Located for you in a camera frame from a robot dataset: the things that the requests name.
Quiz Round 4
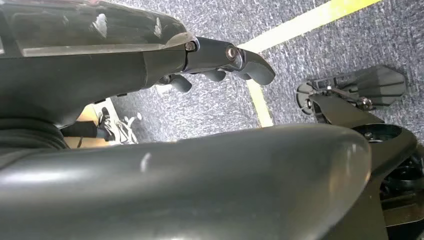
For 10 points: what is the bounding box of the person's leg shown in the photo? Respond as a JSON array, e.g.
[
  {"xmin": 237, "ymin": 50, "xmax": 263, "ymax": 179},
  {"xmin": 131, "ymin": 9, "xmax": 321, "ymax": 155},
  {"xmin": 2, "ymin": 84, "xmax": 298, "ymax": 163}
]
[{"xmin": 60, "ymin": 120, "xmax": 100, "ymax": 139}]

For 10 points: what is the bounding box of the black and white shoe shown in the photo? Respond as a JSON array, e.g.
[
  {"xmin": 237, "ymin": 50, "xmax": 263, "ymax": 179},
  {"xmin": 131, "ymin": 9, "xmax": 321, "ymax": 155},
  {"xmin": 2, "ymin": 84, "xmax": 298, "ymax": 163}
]
[{"xmin": 97, "ymin": 106, "xmax": 116, "ymax": 142}]

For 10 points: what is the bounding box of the white laced shoe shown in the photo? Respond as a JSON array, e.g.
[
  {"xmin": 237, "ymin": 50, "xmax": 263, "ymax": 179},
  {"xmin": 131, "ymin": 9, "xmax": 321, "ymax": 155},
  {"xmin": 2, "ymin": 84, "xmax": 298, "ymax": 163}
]
[{"xmin": 114, "ymin": 111, "xmax": 144, "ymax": 145}]

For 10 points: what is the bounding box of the ribbed grey left arm sleeve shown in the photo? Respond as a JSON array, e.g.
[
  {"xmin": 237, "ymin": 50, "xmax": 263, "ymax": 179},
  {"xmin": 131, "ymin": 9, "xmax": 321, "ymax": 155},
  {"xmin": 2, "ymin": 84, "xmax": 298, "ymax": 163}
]
[{"xmin": 0, "ymin": 117, "xmax": 69, "ymax": 167}]

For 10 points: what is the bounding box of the short yellow floor tape strip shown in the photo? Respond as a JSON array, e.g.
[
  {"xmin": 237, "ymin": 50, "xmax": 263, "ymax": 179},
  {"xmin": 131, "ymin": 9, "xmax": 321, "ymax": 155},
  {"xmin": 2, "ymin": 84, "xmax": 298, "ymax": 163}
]
[{"xmin": 246, "ymin": 79, "xmax": 275, "ymax": 129}]

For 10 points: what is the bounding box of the long yellow floor tape strip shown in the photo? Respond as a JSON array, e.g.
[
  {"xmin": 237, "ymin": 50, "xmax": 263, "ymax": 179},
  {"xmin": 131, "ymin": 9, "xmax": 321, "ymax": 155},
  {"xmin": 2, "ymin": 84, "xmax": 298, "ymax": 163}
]
[{"xmin": 237, "ymin": 0, "xmax": 382, "ymax": 54}]

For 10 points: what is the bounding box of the black robot foot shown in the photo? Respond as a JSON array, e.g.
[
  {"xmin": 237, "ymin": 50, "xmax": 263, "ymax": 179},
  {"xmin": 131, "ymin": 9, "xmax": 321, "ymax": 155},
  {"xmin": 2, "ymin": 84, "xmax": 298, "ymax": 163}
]
[{"xmin": 296, "ymin": 65, "xmax": 408, "ymax": 116}]

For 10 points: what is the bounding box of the black robot lower leg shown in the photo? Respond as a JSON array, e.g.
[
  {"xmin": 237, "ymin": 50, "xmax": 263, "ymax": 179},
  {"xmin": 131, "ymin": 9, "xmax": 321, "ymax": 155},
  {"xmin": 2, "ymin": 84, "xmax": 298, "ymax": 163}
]
[{"xmin": 309, "ymin": 94, "xmax": 424, "ymax": 240}]

